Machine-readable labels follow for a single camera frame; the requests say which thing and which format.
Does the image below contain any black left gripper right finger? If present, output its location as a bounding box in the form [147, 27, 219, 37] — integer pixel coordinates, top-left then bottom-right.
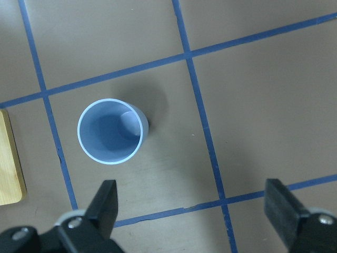
[264, 179, 336, 252]

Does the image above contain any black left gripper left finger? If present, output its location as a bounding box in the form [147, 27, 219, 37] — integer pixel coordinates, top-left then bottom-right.
[1, 180, 123, 252]

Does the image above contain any light blue paper cup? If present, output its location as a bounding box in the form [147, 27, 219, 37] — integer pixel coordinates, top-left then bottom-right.
[77, 98, 149, 165]

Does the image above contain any wooden mug tree stand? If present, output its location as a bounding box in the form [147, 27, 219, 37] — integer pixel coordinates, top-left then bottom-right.
[1, 109, 27, 206]

